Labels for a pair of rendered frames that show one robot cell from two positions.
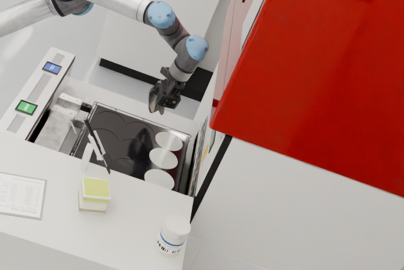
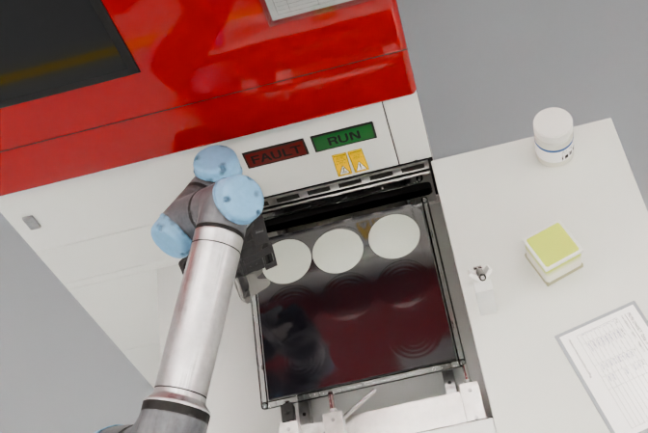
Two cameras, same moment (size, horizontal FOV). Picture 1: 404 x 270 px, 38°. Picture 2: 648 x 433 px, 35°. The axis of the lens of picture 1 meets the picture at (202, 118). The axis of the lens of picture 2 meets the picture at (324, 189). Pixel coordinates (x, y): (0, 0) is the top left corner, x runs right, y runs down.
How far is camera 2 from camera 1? 1.70 m
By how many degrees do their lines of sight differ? 54
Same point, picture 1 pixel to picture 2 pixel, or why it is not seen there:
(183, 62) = not seen: hidden behind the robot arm
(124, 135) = (322, 324)
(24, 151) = (518, 399)
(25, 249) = not seen: outside the picture
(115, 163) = (404, 303)
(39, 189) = (581, 334)
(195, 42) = (226, 161)
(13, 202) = (634, 347)
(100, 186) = (545, 241)
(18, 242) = not seen: outside the picture
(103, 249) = (619, 213)
